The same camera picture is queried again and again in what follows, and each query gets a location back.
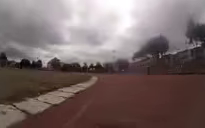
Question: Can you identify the light pole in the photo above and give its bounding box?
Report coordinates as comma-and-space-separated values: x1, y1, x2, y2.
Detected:
111, 49, 117, 65

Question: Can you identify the row of distant trees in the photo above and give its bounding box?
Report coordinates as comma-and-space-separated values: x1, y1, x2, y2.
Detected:
0, 50, 130, 74

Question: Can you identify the red running track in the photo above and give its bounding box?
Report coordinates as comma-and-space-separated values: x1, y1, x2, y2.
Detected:
9, 73, 205, 128

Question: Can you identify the large dark tree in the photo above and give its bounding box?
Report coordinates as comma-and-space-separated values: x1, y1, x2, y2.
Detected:
132, 34, 170, 61

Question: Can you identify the pale concrete kerb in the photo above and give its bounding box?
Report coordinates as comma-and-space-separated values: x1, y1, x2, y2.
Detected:
0, 75, 99, 128

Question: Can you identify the long pale building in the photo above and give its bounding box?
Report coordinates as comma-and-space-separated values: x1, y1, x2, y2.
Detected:
128, 44, 205, 76

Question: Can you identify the dry grass field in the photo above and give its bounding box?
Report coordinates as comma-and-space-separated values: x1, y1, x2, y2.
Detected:
0, 66, 93, 106

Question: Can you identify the tall dark tree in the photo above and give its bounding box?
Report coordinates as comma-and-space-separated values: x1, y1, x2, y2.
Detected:
185, 20, 205, 48

